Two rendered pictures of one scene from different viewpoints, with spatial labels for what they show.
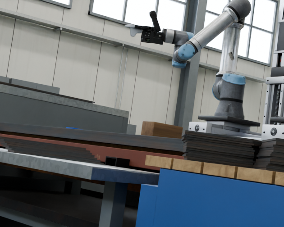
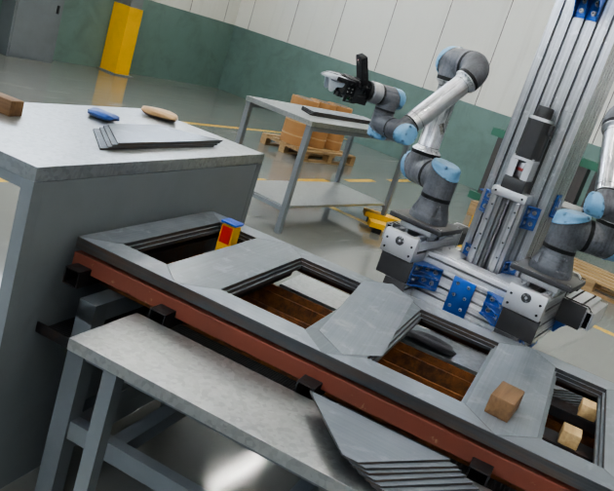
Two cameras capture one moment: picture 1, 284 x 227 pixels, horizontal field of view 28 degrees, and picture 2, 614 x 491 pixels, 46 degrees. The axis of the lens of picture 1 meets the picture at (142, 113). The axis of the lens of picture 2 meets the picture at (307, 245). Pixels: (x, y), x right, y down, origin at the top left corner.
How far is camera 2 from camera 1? 1.56 m
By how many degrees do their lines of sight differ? 34
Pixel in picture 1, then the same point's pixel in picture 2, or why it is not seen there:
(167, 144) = (563, 475)
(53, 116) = (190, 187)
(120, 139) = (479, 435)
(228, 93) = (440, 193)
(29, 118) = (164, 199)
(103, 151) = (444, 436)
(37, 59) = not seen: outside the picture
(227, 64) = (434, 139)
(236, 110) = (444, 215)
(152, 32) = (358, 89)
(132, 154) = (500, 463)
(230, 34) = not seen: hidden behind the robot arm
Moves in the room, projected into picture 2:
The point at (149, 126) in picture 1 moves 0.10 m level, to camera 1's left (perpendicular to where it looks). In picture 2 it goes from (505, 407) to (472, 404)
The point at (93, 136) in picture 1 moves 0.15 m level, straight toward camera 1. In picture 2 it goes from (428, 410) to (468, 449)
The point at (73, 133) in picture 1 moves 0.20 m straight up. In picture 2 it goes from (388, 390) to (416, 316)
